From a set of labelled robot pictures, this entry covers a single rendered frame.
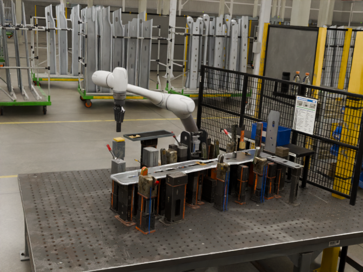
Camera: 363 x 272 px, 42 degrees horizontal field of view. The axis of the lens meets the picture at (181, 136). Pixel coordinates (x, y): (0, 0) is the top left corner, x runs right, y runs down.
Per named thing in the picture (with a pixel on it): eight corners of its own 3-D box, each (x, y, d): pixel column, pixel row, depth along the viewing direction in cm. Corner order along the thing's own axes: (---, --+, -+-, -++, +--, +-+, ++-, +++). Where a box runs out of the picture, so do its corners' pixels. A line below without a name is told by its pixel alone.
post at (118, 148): (115, 202, 337) (116, 143, 326) (109, 198, 343) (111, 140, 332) (123, 199, 342) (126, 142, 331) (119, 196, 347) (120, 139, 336)
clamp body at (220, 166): (220, 213, 330) (224, 166, 321) (209, 207, 339) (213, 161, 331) (230, 210, 336) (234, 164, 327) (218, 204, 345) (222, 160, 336)
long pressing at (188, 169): (125, 187, 287) (125, 184, 287) (107, 176, 304) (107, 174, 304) (274, 157, 372) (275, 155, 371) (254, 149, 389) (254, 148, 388)
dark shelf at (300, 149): (297, 158, 369) (297, 154, 368) (220, 131, 436) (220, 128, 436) (314, 154, 382) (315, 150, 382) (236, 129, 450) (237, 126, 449)
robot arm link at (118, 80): (130, 90, 324) (116, 88, 331) (131, 68, 320) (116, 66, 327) (120, 92, 315) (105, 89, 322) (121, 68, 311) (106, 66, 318)
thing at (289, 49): (310, 200, 557) (335, 27, 506) (301, 201, 551) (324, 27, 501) (253, 164, 676) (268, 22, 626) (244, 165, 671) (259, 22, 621)
